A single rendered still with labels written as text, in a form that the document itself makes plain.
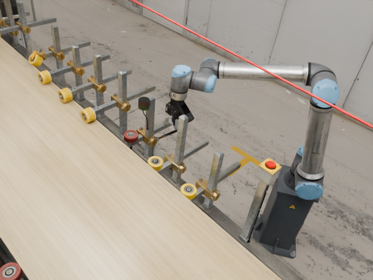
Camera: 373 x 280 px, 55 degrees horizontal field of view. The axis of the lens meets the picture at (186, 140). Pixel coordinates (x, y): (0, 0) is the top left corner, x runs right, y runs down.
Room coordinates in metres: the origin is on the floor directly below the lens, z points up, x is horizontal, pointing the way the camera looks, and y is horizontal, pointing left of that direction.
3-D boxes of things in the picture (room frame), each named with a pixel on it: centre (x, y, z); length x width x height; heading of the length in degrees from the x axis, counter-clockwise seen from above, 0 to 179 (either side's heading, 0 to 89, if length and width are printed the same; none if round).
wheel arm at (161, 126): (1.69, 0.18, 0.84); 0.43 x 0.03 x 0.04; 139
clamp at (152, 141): (1.60, 0.24, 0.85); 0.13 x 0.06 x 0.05; 49
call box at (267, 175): (1.09, -0.36, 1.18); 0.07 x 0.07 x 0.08; 49
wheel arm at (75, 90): (1.96, 0.61, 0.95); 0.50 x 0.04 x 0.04; 139
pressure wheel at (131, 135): (1.54, 0.31, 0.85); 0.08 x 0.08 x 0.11
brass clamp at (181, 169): (1.44, 0.05, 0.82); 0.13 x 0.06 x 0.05; 49
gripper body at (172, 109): (1.57, 0.08, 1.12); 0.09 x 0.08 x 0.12; 49
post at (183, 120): (1.43, 0.03, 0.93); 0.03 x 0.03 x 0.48; 49
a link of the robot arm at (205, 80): (1.56, -0.05, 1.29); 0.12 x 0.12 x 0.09; 84
